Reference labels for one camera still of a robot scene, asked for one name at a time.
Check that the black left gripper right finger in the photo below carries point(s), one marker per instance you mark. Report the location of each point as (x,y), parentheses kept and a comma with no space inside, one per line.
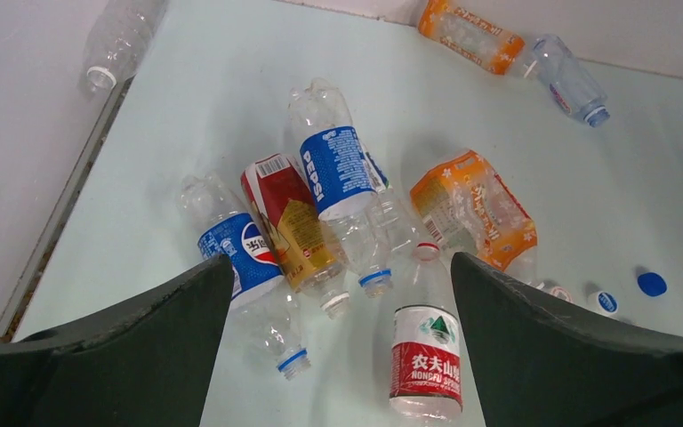
(540,361)

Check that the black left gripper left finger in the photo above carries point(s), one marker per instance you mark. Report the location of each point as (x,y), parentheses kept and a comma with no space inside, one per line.
(145,361)

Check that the Nongfu Spring red label bottle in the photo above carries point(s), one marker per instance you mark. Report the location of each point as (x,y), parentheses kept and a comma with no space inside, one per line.
(425,381)

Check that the blue bottle cap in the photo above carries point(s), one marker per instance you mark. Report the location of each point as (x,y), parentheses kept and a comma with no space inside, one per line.
(651,284)

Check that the Pepsi bottle blue label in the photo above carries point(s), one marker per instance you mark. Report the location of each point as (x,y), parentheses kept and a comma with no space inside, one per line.
(332,161)

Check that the white cap near orange bottle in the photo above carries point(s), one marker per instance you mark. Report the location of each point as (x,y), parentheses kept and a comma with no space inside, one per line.
(556,291)

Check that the Pepsi bottle lower left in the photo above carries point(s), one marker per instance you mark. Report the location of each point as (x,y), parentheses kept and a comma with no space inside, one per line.
(262,306)

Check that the large orange label bottle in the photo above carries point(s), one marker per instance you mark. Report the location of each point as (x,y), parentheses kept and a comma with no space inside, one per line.
(466,207)

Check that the red yellow label tea bottle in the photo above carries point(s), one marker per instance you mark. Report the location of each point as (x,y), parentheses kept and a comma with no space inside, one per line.
(280,198)

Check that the clear bluish water bottle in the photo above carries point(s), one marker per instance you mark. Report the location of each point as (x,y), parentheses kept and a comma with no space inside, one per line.
(571,86)

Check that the slim orange label bottle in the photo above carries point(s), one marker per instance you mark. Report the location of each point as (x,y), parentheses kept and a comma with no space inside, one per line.
(496,50)

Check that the white cap blue logo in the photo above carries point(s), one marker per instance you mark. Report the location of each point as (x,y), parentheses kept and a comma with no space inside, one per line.
(603,303)

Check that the clear bottle by wall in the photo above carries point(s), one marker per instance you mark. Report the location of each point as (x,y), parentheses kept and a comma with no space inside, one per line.
(119,40)

